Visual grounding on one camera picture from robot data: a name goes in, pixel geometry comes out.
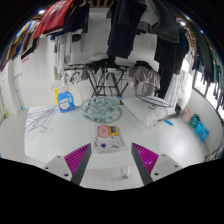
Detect blue bucket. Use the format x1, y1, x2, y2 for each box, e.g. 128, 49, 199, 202
194, 120, 210, 142

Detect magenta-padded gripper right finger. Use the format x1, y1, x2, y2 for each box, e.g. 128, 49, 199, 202
131, 143, 183, 187

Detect row of hanging clothes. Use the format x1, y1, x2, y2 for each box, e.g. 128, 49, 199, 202
0, 0, 224, 111

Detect yellow detergent bottle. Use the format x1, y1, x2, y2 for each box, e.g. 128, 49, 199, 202
54, 88, 61, 108

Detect white cartoon print towel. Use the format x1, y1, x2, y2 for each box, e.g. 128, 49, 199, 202
93, 123, 128, 155

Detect pink bucket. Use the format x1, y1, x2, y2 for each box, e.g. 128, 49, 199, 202
181, 108, 194, 124

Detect black and white clothes pile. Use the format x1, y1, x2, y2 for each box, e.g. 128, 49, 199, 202
88, 52, 118, 68

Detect black folding drying rack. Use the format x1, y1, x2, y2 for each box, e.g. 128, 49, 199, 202
64, 61, 131, 98

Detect teal bucket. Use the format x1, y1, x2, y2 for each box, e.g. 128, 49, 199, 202
189, 113, 201, 129

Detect green clothes hanger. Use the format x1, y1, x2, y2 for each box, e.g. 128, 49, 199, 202
134, 93, 173, 110

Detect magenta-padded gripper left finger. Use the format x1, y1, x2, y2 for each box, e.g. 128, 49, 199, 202
43, 143, 93, 186

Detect round pale blue clip hanger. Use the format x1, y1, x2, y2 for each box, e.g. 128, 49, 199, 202
80, 96, 122, 124

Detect purple wire clothes hangers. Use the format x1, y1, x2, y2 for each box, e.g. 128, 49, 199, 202
23, 105, 58, 141

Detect blue detergent bottle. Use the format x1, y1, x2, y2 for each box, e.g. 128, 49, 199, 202
56, 88, 76, 114

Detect blue brush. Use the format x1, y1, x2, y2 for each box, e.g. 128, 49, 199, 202
163, 118, 175, 128

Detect white pillow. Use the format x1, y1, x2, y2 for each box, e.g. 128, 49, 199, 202
122, 96, 174, 128

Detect grey garment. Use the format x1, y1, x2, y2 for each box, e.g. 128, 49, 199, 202
126, 63, 162, 98

